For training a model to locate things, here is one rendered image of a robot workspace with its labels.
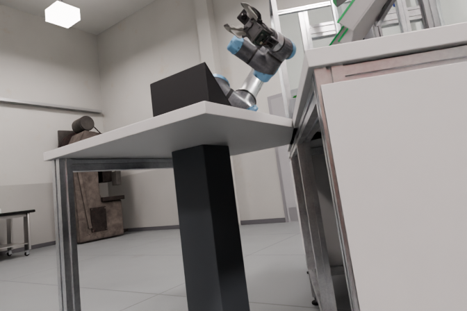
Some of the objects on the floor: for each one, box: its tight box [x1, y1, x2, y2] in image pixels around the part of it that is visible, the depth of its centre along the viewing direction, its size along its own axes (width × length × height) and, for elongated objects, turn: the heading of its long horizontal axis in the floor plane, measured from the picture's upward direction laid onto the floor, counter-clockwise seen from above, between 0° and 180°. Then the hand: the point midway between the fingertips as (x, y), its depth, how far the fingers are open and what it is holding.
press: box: [58, 116, 129, 244], centre depth 745 cm, size 134×116×257 cm
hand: (233, 14), depth 116 cm, fingers open, 8 cm apart
